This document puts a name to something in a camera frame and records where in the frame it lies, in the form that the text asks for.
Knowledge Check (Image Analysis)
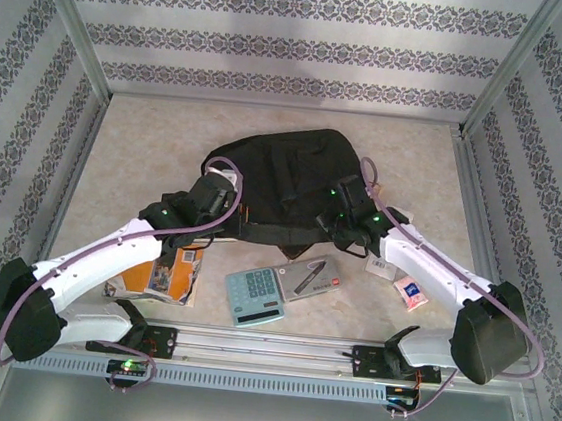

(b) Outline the orange paperback book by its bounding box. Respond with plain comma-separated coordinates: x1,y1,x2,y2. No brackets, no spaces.
101,232,207,310

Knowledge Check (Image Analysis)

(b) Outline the black student bag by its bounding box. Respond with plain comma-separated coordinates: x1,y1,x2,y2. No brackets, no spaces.
190,115,395,271

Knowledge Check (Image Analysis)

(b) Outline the white barcode packet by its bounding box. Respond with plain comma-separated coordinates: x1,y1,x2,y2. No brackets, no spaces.
362,257,397,283

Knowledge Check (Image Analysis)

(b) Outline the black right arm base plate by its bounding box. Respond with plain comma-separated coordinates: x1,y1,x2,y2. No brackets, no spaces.
349,343,446,388

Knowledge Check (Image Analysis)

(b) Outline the aluminium mounting rail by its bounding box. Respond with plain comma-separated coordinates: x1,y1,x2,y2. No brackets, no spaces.
0,302,533,401

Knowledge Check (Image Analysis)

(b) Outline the aluminium frame post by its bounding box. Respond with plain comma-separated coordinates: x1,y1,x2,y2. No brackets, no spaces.
458,0,562,148
14,0,122,101

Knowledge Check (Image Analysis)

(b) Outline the teal desk calculator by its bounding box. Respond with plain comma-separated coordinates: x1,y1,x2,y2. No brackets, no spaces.
220,263,290,332

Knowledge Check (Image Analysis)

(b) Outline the grey slotted cable duct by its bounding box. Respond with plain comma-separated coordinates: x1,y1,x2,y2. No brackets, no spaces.
10,345,390,409

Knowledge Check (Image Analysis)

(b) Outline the pink and white tissue packet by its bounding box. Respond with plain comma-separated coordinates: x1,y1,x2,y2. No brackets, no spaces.
390,275,434,316

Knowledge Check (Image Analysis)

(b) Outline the aluminium side rail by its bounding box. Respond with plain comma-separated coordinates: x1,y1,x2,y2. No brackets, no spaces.
426,127,541,360
33,90,111,275

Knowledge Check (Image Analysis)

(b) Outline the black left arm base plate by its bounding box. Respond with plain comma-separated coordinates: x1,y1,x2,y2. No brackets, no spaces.
84,318,180,361

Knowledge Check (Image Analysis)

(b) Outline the grey pen box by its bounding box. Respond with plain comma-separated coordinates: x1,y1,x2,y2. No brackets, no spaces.
271,250,346,308

